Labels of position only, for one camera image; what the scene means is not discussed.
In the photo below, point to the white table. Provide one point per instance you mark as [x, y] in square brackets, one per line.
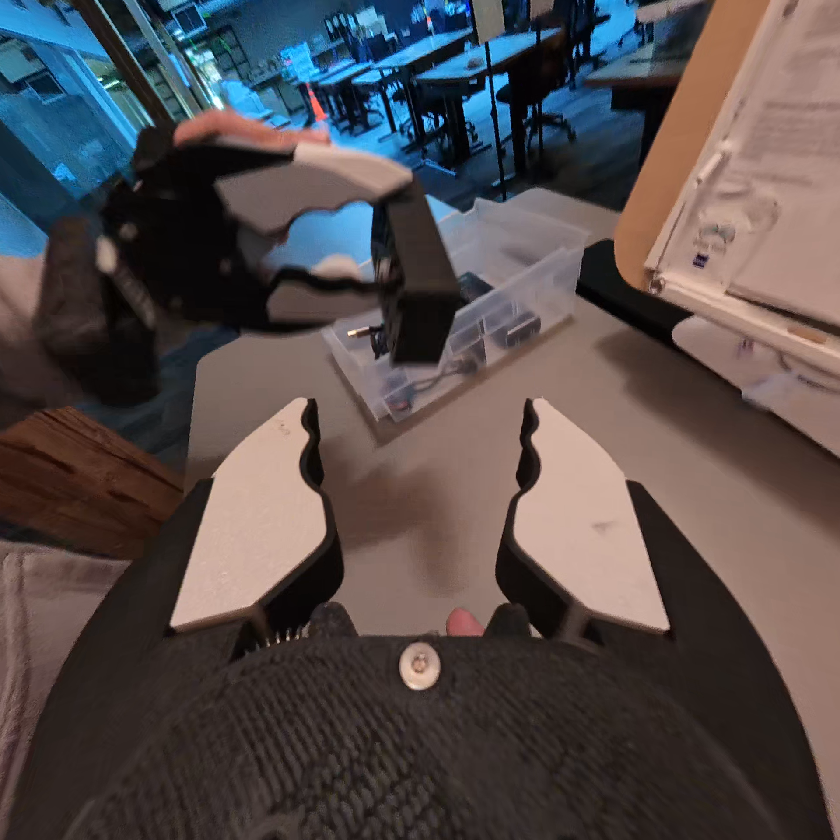
[459, 72]
[407, 56]

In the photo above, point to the wooden desk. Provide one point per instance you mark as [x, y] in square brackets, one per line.
[636, 72]

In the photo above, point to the orange traffic cone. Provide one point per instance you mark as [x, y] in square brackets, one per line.
[318, 105]

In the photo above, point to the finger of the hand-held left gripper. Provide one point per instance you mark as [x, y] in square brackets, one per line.
[328, 177]
[308, 305]

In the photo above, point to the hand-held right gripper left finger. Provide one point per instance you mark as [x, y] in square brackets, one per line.
[256, 525]

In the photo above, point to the person's left forearm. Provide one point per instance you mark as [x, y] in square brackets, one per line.
[19, 328]

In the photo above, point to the black office chair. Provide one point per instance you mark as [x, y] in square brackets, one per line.
[538, 92]

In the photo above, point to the person's right hand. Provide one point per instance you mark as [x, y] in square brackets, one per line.
[464, 623]

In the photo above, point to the clear plastic organizer box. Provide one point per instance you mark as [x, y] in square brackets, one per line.
[525, 249]

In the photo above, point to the glossy black USB hub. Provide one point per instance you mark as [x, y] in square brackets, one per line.
[426, 295]

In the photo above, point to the person's left hand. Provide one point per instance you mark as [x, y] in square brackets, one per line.
[236, 128]

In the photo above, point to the black pad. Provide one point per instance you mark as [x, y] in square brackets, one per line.
[623, 295]

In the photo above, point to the small black adapter box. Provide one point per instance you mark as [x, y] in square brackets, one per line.
[474, 289]
[523, 330]

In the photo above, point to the wooden clipboard with papers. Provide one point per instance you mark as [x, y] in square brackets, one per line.
[787, 164]

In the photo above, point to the dark wooden beam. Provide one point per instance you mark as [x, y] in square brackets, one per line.
[79, 479]

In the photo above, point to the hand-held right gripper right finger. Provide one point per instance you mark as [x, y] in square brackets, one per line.
[584, 531]

